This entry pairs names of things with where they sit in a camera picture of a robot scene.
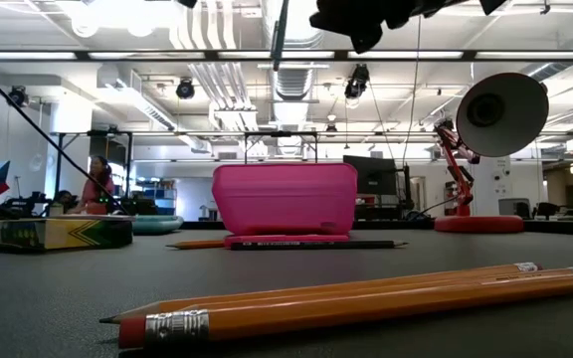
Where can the pink plastic pencil case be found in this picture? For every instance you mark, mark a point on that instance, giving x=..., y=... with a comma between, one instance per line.
x=286, y=199

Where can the black pencil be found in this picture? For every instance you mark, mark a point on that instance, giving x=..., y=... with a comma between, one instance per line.
x=316, y=244

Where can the yellow green crayon box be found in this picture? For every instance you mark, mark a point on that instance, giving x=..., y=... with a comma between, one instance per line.
x=67, y=233

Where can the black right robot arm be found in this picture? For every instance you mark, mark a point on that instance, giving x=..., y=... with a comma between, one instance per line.
x=493, y=6

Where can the black background monitor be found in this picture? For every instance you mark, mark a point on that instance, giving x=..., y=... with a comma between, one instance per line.
x=368, y=174

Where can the teal calculator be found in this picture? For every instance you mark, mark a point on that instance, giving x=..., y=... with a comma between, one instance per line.
x=157, y=225

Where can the person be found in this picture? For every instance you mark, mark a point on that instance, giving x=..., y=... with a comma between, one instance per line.
x=98, y=191

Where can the black table mat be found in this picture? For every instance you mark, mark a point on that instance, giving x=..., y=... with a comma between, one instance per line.
x=67, y=298

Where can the black overhead camera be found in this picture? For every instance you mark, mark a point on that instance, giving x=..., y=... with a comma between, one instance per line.
x=357, y=82

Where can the silver ventilation duct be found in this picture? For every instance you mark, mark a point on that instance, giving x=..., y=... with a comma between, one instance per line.
x=294, y=84

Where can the black background rig frame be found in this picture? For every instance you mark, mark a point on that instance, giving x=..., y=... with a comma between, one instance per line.
x=280, y=133

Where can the black ceiling camera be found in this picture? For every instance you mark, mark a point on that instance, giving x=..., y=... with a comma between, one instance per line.
x=18, y=96
x=185, y=89

